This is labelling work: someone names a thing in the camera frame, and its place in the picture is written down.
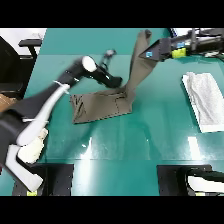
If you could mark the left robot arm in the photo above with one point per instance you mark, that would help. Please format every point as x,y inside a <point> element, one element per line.
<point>43,106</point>

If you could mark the white garment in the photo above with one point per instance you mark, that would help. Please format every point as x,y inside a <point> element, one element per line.
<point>205,100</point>

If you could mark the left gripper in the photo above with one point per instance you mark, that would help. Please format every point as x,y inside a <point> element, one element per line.
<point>108,79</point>

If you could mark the brown garment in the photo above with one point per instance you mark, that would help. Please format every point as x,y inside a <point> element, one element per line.
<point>100,108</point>

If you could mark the cream garment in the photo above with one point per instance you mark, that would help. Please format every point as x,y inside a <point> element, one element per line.
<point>33,148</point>

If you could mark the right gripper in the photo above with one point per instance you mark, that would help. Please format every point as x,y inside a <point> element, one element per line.
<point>160,50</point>

